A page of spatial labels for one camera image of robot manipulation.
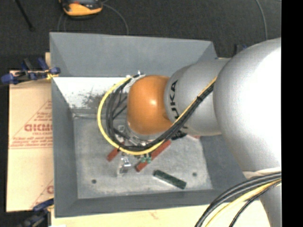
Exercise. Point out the dark green flat block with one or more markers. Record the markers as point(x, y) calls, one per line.
point(170, 179)

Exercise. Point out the black cylinder on white bracket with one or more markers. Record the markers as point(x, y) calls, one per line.
point(178, 135)

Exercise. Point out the grey metal bin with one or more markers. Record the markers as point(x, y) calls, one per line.
point(99, 169)

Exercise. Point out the red-brown flat block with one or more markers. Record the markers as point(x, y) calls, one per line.
point(112, 154)
point(158, 152)

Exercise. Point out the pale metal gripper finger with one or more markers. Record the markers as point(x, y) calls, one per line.
point(122, 171)
point(125, 161)

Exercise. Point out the brown cardboard board, red print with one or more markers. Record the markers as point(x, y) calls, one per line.
point(28, 126)

